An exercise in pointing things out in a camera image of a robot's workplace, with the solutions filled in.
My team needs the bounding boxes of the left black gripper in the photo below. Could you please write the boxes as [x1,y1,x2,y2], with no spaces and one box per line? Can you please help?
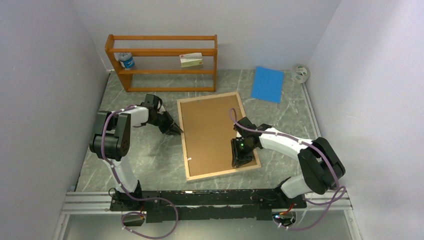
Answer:
[148,111,183,136]

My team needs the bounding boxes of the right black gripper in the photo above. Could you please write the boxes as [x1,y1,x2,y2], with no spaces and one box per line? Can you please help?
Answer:
[231,138,256,168]

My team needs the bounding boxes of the brown cardboard backing board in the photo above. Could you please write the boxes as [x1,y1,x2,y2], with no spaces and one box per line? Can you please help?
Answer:
[179,94,259,178]

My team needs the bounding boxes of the wooden picture frame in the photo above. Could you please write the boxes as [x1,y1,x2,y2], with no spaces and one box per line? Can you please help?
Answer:
[176,91,263,182]

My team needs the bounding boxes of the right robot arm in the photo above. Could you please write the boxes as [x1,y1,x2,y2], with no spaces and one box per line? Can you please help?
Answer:
[231,117,346,208]

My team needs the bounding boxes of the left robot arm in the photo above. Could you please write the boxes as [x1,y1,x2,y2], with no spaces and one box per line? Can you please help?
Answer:
[89,94,183,211]

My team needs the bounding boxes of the small white green box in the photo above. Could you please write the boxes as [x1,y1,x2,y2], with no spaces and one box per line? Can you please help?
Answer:
[179,52,203,68]

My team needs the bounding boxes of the blue foam mat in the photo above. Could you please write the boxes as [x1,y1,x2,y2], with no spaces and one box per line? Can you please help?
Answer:
[251,66,284,104]

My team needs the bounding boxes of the blue white small jar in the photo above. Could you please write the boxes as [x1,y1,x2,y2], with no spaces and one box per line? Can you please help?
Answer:
[117,52,135,69]

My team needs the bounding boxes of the orange wooden shelf rack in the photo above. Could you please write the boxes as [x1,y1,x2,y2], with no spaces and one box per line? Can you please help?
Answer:
[104,34,218,93]

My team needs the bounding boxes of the clear tape roll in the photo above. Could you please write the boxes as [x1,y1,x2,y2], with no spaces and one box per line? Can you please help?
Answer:
[290,64,311,84]

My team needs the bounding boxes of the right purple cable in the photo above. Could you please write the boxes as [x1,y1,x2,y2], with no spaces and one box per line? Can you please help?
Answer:
[228,107,347,232]

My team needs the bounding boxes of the purple cable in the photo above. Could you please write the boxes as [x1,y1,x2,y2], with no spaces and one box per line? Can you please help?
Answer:
[228,107,347,232]
[99,104,180,240]

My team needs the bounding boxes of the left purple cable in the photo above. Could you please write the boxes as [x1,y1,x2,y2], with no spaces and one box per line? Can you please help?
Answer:
[99,104,180,240]

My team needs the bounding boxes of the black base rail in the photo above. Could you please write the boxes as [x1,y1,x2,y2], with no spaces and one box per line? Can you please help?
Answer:
[109,188,307,223]

